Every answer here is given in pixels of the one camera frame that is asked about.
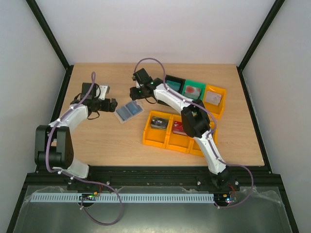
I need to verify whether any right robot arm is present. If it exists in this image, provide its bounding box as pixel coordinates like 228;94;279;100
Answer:
130;68;229;190

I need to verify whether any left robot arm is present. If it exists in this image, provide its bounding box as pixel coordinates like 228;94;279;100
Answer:
35;83;118;179

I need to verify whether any black VIP card stack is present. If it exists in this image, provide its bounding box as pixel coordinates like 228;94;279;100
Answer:
150;116;169;130

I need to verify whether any teal card stack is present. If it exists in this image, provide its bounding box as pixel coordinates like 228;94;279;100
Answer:
166;80;181;92

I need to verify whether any red VIP card stack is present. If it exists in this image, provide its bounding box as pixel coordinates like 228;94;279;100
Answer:
172;121;187;136

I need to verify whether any red white card stack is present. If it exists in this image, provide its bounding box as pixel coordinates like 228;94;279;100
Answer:
184;85;201;100

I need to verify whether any black bin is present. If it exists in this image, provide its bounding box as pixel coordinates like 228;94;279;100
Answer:
165;75;186;94

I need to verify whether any yellow bin lower left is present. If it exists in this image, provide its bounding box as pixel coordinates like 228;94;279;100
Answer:
142;111;173;149

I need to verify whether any yellow bin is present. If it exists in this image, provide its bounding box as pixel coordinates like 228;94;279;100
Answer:
165;115;192;153
142;111;173;149
188;121;219;157
202;84;226;119

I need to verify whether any green bin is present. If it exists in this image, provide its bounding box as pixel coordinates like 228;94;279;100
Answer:
182;80;206;100

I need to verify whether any yellow bin lower middle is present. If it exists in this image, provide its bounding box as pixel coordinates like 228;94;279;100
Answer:
165;115;192;153

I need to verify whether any yellow bin upper right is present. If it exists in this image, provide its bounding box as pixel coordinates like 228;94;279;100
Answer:
202;84;226;119

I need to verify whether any yellow bin lower right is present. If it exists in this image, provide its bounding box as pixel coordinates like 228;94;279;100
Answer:
188;121;219;157

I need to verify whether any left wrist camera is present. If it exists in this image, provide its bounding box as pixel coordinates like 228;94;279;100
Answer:
96;85;110;100

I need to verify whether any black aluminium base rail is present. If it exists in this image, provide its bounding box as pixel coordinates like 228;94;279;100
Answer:
24;166;285;192

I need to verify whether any white slotted cable duct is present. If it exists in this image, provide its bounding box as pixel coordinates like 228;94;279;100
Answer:
30;193;214;203

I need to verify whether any black frame post left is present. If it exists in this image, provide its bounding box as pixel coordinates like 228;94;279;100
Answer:
26;0;73;71

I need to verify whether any black frame post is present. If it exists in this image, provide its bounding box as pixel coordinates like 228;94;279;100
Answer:
26;0;73;71
237;0;286;71

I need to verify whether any black frame post right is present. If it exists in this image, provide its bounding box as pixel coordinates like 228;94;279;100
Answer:
237;0;286;71

